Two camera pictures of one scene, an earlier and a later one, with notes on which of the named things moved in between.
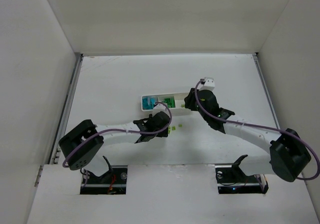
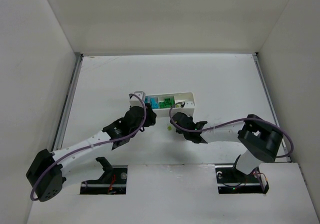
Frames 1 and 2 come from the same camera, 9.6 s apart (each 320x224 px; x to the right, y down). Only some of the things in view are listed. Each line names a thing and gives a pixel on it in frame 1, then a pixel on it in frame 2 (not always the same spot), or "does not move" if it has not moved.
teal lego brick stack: [148, 102] does not move
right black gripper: [189, 101] → [178, 119]
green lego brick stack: [170, 102] does not move
